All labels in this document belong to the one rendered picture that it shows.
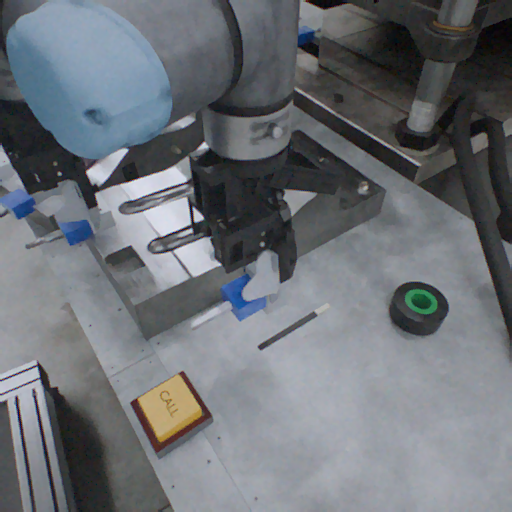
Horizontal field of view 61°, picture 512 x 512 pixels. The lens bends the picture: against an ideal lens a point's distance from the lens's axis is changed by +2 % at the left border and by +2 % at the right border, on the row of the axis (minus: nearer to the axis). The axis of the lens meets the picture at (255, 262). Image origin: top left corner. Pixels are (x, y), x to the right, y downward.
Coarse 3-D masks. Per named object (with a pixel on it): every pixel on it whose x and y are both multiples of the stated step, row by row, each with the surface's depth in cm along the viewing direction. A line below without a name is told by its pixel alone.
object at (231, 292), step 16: (224, 288) 53; (240, 288) 53; (288, 288) 54; (224, 304) 52; (240, 304) 51; (256, 304) 52; (272, 304) 54; (192, 320) 51; (208, 320) 51; (240, 320) 52
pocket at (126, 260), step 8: (128, 248) 66; (112, 256) 65; (120, 256) 66; (128, 256) 67; (136, 256) 66; (112, 264) 66; (120, 264) 66; (128, 264) 66; (136, 264) 66; (144, 264) 64; (112, 272) 64; (120, 272) 65; (128, 272) 65
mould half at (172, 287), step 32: (128, 192) 74; (288, 192) 69; (352, 192) 79; (384, 192) 79; (128, 224) 69; (160, 224) 69; (320, 224) 73; (352, 224) 80; (96, 256) 72; (160, 256) 64; (192, 256) 64; (128, 288) 60; (160, 288) 60; (192, 288) 63; (160, 320) 63
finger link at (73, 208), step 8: (64, 184) 59; (72, 184) 59; (64, 192) 59; (72, 192) 60; (80, 192) 60; (64, 200) 60; (72, 200) 60; (80, 200) 61; (64, 208) 60; (72, 208) 61; (80, 208) 62; (96, 208) 62; (56, 216) 60; (64, 216) 61; (72, 216) 62; (80, 216) 62; (88, 216) 63; (96, 216) 63; (96, 224) 65
